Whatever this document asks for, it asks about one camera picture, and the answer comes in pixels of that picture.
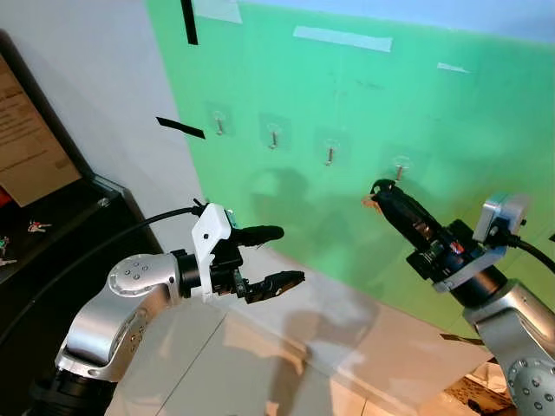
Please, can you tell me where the brown cardboard box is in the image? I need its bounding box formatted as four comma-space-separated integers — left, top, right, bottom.
0, 54, 83, 205

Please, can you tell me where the green wall board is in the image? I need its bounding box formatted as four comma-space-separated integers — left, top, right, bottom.
143, 0, 555, 328

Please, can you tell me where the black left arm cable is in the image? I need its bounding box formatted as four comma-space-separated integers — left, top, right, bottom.
0, 205, 207, 348

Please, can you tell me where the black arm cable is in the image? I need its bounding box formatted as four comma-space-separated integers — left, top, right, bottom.
0, 205, 207, 348
501, 232, 555, 275

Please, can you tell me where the long white tape strip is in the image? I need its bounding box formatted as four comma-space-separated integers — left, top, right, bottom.
291, 25, 394, 54

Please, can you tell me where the clear adhesive metal hook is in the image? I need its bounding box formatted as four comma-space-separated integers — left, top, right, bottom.
208, 102, 233, 138
317, 130, 343, 167
260, 113, 287, 151
388, 154, 413, 183

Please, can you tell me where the black glass table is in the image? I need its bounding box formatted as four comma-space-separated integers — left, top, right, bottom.
0, 176, 167, 413

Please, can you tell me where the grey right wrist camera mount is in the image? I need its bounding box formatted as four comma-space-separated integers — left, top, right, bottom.
432, 192, 532, 294

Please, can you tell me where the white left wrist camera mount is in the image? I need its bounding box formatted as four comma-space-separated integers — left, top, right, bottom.
190, 204, 241, 302

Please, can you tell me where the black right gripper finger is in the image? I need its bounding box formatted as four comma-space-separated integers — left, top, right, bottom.
371, 184, 429, 254
379, 180, 445, 241

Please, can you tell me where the wide white tape strip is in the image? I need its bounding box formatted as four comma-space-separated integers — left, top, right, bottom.
191, 0, 245, 25

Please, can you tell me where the black tape strip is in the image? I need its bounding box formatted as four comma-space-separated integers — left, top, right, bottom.
155, 115, 207, 140
180, 0, 199, 47

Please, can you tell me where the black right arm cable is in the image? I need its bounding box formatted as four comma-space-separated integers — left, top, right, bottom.
501, 232, 555, 275

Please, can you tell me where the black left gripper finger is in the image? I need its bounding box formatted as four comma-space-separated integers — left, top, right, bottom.
245, 270, 307, 305
232, 224, 286, 249

